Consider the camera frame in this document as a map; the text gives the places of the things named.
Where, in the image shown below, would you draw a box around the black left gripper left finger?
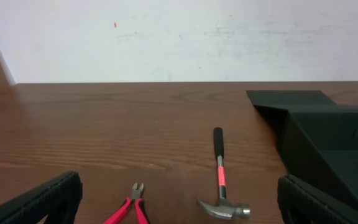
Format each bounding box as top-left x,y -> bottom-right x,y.
0,171 -> 83,224

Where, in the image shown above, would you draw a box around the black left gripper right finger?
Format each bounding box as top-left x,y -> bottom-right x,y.
277,174 -> 358,224

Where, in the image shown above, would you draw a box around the small steel claw hammer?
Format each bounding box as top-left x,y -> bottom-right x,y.
198,127 -> 250,220

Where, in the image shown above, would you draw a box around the black open box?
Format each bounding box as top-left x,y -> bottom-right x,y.
247,90 -> 358,211

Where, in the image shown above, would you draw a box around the red handled cutting pliers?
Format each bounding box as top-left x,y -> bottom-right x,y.
103,183 -> 150,224

